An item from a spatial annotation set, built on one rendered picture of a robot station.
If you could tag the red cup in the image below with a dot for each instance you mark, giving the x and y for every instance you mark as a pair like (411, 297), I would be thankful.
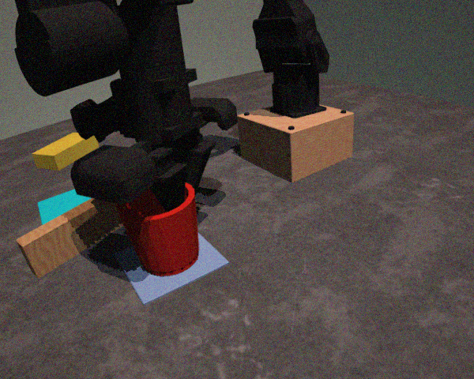
(165, 242)

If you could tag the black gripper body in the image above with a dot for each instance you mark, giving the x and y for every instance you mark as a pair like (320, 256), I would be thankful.
(162, 117)

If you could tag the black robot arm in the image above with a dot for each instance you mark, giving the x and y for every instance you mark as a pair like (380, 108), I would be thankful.
(62, 44)

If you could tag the wooden bar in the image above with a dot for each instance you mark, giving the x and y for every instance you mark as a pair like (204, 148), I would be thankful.
(55, 242)

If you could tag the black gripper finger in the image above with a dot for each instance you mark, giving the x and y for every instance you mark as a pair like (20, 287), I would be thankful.
(169, 188)
(195, 159)

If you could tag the yellow rectangular block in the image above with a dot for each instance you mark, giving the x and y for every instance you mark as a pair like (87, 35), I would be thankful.
(64, 151)

